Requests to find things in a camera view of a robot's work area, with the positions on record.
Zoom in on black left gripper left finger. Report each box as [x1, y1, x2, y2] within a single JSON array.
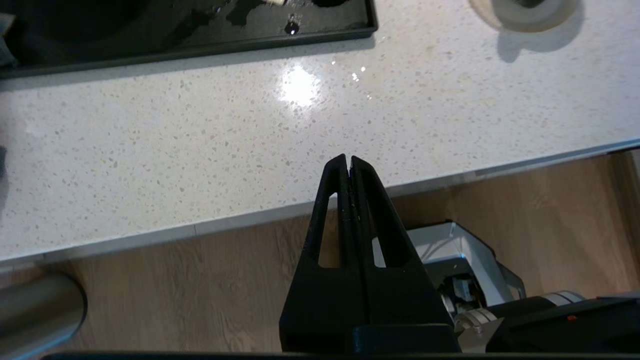
[[279, 153, 362, 353]]

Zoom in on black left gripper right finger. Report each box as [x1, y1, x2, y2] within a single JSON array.
[[349, 155, 462, 353]]

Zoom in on silver black robot base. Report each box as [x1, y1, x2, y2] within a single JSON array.
[[372, 220, 640, 354]]

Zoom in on grey metal cylinder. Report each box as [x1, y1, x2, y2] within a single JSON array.
[[0, 272, 89, 360]]

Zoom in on black rectangular tray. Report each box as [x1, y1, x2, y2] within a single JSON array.
[[0, 0, 379, 80]]

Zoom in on round translucent coaster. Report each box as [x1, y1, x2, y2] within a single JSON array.
[[468, 0, 585, 34]]

